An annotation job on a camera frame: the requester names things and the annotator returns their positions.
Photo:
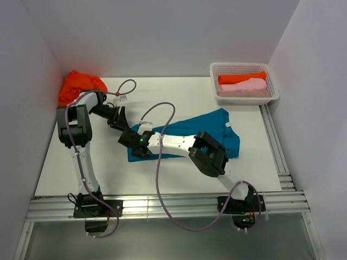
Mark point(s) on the rolled orange t shirt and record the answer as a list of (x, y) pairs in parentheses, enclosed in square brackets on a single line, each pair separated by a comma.
[(237, 78)]

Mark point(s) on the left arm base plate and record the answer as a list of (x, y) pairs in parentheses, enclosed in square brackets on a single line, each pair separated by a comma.
[(93, 209)]

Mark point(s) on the crumpled orange t shirt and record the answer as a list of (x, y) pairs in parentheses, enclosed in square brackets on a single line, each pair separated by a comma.
[(76, 82)]

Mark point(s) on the blue t shirt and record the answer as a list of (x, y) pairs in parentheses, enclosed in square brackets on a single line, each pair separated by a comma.
[(215, 123)]

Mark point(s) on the white plastic basket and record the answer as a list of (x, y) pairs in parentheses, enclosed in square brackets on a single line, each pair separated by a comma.
[(229, 68)]

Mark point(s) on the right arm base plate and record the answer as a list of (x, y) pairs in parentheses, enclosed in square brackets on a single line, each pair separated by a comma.
[(240, 207)]

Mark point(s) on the rolled beige t shirt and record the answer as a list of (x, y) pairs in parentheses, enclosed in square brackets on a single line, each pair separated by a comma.
[(245, 94)]

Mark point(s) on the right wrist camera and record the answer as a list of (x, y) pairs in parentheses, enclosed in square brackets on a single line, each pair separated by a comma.
[(144, 126)]

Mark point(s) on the rolled pink t shirt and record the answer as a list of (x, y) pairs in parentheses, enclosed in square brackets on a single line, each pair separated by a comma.
[(249, 85)]

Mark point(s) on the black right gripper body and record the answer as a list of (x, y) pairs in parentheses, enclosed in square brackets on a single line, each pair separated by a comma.
[(134, 152)]

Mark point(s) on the aluminium right rail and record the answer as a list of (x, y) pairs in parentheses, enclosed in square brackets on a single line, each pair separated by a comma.
[(284, 175)]

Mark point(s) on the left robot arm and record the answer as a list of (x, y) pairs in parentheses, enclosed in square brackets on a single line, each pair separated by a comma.
[(75, 132)]

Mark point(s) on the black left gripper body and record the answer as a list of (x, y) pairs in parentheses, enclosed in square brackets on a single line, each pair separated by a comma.
[(108, 113)]

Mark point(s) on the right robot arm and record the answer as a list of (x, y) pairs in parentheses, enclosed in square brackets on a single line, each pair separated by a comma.
[(205, 152)]

